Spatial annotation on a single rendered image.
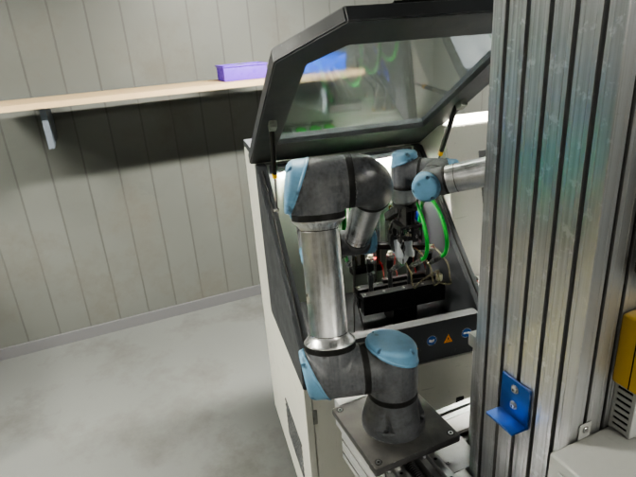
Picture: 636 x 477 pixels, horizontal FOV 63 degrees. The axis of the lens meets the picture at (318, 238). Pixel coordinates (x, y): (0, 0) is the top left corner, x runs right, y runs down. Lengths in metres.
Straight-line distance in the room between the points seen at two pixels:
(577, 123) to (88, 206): 3.29
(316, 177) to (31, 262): 3.02
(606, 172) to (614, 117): 0.08
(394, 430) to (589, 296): 0.56
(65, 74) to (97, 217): 0.92
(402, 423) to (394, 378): 0.12
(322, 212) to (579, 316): 0.50
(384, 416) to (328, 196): 0.52
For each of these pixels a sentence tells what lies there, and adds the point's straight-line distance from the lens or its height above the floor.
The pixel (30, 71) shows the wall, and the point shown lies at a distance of 3.65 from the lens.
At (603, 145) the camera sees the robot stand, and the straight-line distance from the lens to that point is 0.83.
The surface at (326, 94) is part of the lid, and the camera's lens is 1.61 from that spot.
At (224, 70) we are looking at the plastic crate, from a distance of 3.29.
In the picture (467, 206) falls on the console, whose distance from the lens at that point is 2.12.
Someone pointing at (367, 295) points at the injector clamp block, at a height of 0.98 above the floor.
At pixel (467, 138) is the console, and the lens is 2.11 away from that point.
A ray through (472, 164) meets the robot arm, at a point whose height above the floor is 1.58.
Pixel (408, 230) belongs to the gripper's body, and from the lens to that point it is 1.58.
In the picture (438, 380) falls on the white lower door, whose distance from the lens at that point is 2.04.
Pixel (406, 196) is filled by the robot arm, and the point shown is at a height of 1.45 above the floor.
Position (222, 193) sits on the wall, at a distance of 3.87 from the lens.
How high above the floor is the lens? 1.92
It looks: 22 degrees down
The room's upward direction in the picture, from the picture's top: 4 degrees counter-clockwise
